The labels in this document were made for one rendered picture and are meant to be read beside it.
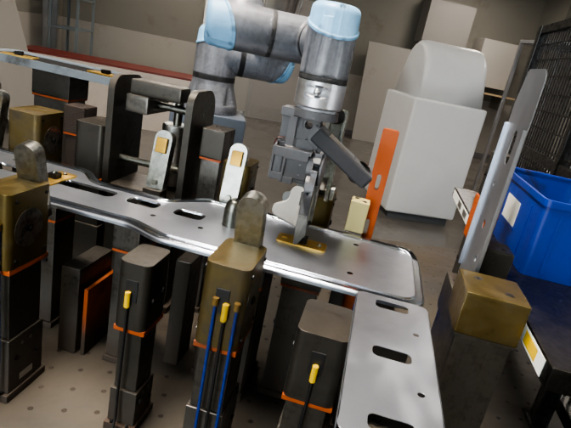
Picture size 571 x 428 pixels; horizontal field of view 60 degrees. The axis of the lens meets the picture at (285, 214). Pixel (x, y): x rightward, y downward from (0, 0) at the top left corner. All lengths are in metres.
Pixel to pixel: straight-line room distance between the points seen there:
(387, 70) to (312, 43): 8.66
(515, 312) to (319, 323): 0.24
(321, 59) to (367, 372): 0.43
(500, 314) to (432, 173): 4.07
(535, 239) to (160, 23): 8.70
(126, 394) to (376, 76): 8.75
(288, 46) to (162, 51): 8.46
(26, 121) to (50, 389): 0.53
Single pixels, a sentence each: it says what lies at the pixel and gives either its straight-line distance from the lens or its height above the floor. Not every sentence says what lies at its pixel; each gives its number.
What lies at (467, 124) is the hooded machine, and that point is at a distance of 4.75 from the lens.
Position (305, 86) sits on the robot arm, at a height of 1.25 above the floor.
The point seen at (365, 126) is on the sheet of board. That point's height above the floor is 0.27.
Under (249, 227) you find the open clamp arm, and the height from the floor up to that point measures 1.07.
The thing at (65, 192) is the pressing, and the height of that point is 1.00.
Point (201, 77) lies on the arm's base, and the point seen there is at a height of 1.19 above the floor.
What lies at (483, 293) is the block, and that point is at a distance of 0.68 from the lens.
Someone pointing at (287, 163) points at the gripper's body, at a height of 1.13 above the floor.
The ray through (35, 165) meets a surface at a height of 1.07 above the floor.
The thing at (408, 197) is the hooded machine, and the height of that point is 0.23.
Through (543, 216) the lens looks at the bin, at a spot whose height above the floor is 1.13.
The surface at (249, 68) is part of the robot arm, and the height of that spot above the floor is 1.23.
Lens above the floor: 1.30
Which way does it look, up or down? 18 degrees down
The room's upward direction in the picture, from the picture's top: 12 degrees clockwise
